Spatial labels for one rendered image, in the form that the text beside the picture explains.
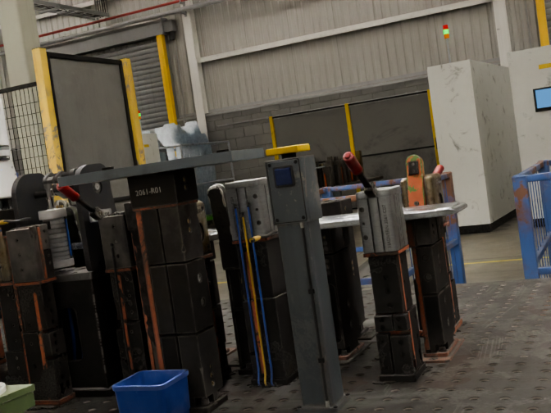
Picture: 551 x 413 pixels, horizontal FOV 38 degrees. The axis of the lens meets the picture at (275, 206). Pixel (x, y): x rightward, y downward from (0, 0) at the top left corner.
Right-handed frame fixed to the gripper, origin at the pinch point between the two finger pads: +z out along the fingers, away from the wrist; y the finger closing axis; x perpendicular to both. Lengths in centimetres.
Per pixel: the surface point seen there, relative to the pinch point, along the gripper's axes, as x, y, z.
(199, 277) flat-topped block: -74, -33, 15
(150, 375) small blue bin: -65, -40, 31
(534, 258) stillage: -111, 174, 48
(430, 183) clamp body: -109, 13, 5
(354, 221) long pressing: -98, -10, 9
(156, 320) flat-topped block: -66, -37, 21
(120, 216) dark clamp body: -53, -24, 2
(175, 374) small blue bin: -70, -40, 31
